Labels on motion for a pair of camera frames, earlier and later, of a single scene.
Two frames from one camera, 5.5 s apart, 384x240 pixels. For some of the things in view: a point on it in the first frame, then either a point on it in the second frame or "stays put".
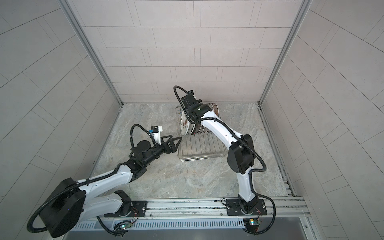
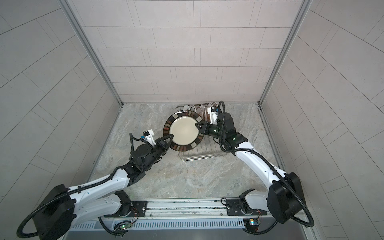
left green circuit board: (125, 225) stays put
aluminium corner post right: (305, 7) stays put
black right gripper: (189, 112) → (206, 126)
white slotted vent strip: (166, 224) stays put
